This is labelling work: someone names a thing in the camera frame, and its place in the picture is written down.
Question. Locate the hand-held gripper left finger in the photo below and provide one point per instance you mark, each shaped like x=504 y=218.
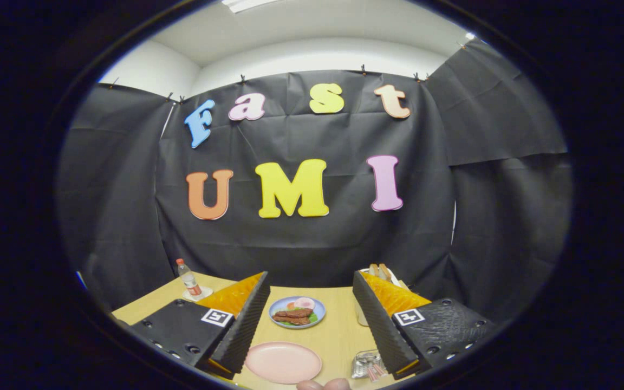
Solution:
x=239 y=330

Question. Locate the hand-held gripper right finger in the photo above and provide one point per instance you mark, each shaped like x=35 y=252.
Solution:
x=381 y=330

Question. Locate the white toaster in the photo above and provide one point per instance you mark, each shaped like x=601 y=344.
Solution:
x=360 y=315

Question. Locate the small perforated metal tray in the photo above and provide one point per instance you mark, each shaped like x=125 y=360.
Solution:
x=361 y=363

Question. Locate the blue round plate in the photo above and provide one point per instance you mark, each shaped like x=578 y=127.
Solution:
x=278 y=304

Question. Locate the white square coaster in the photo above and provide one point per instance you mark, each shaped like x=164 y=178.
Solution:
x=206 y=293

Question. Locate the brown sausage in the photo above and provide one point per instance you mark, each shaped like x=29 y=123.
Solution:
x=293 y=313
x=290 y=320

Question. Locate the pink round plate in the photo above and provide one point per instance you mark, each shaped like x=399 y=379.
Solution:
x=284 y=363

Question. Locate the brown toast slice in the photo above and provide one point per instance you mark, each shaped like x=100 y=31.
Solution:
x=373 y=270
x=385 y=272

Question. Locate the green lettuce leaf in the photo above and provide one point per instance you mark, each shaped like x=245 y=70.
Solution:
x=313 y=318

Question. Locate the pink ham slice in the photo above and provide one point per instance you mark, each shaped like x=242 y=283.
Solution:
x=305 y=303

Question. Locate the clear bottle with red label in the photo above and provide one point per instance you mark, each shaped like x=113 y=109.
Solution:
x=189 y=279

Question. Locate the ceiling light panel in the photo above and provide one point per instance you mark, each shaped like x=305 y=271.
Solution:
x=249 y=4

